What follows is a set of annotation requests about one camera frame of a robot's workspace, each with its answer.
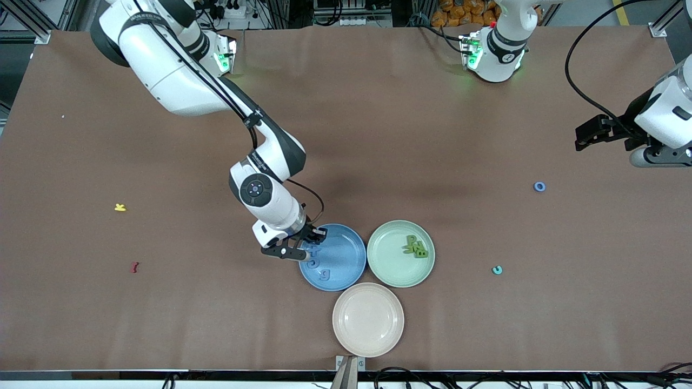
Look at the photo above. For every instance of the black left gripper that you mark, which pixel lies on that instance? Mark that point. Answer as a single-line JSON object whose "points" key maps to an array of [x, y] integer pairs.
{"points": [[629, 126]]}

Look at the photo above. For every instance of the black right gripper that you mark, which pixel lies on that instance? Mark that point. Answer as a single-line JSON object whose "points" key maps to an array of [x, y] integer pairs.
{"points": [[306, 230]]}

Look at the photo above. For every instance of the blue foam letter X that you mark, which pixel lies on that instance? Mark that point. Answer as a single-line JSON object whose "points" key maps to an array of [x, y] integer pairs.
{"points": [[314, 251]]}

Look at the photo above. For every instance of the blue foam letter E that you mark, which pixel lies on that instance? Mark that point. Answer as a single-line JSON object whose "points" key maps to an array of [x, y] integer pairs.
{"points": [[312, 264]]}

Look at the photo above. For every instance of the green foam letter B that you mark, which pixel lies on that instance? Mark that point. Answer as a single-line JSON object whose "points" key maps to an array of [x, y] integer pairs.
{"points": [[421, 253]]}

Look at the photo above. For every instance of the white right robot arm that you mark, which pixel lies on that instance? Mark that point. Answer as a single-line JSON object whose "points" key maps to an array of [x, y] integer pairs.
{"points": [[157, 59]]}

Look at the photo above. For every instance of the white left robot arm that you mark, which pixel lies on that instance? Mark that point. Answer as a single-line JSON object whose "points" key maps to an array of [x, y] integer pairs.
{"points": [[500, 54]]}

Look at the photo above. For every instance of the blue plate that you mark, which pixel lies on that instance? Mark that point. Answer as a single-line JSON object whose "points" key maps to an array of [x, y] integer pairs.
{"points": [[346, 259]]}

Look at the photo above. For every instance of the blue foam letter O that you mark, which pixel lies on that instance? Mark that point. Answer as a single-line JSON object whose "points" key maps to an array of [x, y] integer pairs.
{"points": [[536, 187]]}

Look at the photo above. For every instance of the green plate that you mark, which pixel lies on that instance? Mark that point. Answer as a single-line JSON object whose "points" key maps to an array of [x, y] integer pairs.
{"points": [[389, 265]]}

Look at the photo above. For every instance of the pink beige plate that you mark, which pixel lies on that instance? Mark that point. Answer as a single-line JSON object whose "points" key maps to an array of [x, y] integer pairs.
{"points": [[367, 320]]}

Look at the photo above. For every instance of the brown table cover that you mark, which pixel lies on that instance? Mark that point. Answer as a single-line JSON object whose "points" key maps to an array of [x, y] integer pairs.
{"points": [[405, 135]]}

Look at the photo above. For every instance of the teal foam letter C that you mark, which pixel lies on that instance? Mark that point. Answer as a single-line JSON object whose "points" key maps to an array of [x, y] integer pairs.
{"points": [[499, 272]]}

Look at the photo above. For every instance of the orange snack bag pile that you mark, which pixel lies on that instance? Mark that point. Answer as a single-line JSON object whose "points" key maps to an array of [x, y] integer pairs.
{"points": [[459, 13]]}

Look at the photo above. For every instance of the white power strip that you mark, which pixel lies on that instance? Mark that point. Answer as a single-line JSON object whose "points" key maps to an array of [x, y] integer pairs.
{"points": [[235, 11], [350, 21]]}

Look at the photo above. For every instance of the metal clamp bracket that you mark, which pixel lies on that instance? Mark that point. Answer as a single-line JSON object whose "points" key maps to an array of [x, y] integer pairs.
{"points": [[348, 373]]}

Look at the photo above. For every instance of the aluminium frame post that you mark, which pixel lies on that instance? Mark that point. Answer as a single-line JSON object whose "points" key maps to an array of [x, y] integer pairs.
{"points": [[43, 35]]}

